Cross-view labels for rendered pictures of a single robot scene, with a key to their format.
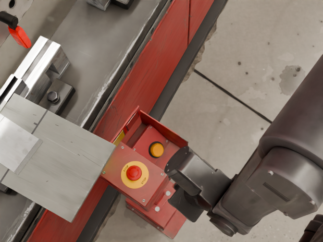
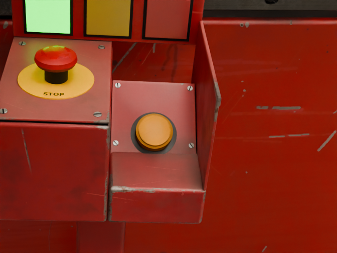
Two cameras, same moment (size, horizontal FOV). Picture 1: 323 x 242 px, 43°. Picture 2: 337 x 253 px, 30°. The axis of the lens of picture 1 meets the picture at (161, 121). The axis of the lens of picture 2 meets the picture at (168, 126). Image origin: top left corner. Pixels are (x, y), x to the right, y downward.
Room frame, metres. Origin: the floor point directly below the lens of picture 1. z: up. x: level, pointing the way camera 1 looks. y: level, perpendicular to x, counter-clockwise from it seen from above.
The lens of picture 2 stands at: (-0.08, -0.34, 1.09)
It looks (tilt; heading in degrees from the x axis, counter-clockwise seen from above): 34 degrees down; 42
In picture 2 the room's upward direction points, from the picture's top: 6 degrees clockwise
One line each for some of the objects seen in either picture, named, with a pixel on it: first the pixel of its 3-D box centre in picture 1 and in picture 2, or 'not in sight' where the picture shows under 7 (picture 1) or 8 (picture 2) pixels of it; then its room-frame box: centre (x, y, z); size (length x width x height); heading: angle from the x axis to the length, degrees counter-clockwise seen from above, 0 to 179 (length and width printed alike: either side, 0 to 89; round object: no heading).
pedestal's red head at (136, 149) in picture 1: (143, 160); (105, 102); (0.27, 0.06, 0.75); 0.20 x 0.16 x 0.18; 139
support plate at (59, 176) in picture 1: (41, 154); not in sight; (0.24, 0.26, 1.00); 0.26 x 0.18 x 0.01; 56
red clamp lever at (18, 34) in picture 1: (14, 30); not in sight; (0.42, 0.24, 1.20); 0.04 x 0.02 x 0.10; 56
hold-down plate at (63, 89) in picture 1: (33, 134); not in sight; (0.33, 0.31, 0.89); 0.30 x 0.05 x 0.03; 146
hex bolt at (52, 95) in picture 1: (52, 96); not in sight; (0.41, 0.26, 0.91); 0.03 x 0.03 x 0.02
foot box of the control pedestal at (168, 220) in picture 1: (161, 201); not in sight; (0.25, 0.04, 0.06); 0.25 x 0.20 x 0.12; 49
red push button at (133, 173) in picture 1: (134, 173); (56, 68); (0.22, 0.08, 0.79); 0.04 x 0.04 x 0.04
